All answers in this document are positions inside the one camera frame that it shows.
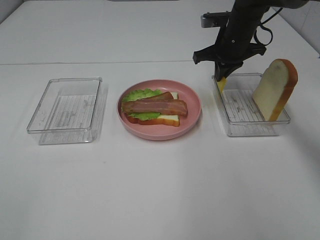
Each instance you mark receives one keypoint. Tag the bacon strip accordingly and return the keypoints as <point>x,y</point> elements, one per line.
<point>147,93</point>
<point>164,106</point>

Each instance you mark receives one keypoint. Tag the clear plastic tray right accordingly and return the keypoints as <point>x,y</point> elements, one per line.
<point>240,116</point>

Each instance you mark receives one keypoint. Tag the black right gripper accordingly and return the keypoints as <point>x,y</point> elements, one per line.
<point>233,43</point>

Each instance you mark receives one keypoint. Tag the green lettuce leaf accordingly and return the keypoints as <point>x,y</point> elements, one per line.
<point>144,116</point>

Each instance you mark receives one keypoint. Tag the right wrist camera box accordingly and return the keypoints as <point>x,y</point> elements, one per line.
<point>215,19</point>

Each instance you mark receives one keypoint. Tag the yellow cheese slice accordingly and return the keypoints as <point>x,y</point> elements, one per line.
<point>221,84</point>

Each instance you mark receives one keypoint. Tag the clear plastic tray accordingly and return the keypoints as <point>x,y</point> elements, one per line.
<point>240,116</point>
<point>70,111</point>

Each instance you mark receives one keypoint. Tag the bread slice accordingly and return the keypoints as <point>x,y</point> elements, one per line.
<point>275,88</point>
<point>169,120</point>

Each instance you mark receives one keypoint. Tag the pink round plate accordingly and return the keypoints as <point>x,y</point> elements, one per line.
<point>160,132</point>

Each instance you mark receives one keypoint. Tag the clear plastic tray left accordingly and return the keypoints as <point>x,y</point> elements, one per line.
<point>70,111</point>

